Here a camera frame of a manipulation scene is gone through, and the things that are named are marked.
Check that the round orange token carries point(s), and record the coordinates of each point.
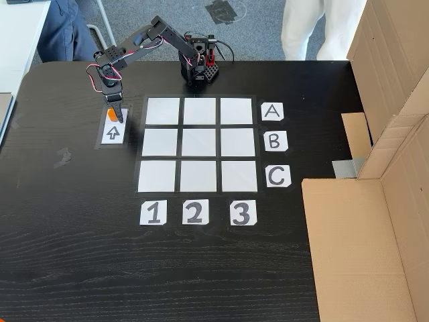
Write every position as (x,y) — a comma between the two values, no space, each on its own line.
(111,115)

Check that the white nine-square grid sheet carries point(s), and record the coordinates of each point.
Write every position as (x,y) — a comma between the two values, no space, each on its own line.
(199,144)

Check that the paper sheet with arrow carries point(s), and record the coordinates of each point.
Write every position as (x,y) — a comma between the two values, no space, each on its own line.
(114,134)

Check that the seated person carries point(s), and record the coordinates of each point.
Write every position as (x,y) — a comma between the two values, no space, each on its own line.
(63,33)

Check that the clear tape scraps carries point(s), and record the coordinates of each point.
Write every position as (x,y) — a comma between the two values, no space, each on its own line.
(62,159)

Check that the black clamp with red knob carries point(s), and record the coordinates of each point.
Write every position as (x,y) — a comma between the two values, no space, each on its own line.
(210,58)

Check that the white side table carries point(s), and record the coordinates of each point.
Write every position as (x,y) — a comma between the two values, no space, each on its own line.
(16,40)

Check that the paper sheet number 1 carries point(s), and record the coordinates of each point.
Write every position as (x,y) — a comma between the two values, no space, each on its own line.
(153,212)

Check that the paper sheet number 2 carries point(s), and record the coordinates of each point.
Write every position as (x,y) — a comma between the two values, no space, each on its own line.
(195,211)

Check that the paper sheet letter A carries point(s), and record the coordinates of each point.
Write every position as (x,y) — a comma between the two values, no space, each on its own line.
(272,112)

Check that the paper sheet letter B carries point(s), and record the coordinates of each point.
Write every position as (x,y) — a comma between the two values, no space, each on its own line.
(275,141)

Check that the paper sheet number 3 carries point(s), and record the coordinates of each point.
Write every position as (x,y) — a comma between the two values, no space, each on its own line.
(243,212)

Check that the paper sheet letter C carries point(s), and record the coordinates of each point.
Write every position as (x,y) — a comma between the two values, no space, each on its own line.
(278,176)

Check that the standing person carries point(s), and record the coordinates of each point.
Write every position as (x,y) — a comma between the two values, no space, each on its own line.
(301,30)

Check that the brown cardboard box screen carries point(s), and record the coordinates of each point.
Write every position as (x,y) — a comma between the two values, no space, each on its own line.
(362,251)

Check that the white metal chair frame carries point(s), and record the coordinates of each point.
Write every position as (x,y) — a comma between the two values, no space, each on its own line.
(104,33)

